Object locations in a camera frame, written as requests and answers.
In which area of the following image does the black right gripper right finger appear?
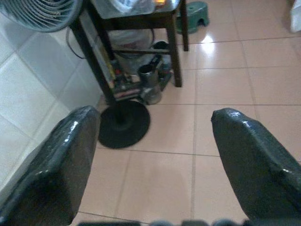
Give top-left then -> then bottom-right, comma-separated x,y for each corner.
211,107 -> 301,226

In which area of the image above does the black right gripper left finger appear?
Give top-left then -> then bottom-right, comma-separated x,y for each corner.
0,105 -> 101,226

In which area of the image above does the grey standing fan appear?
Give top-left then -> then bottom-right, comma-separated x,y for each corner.
0,0 -> 151,149

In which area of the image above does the silver metal cup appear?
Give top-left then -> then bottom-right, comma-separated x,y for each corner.
137,64 -> 163,105

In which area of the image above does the dark wooden side table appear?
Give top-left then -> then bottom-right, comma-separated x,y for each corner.
70,0 -> 190,107

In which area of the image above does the white plastic bag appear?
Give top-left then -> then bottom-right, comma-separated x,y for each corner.
289,0 -> 301,33

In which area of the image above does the green plastic step stool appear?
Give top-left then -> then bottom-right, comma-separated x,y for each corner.
176,1 -> 210,34

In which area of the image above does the clear plastic bag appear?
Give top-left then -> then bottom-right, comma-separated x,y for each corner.
93,0 -> 156,18

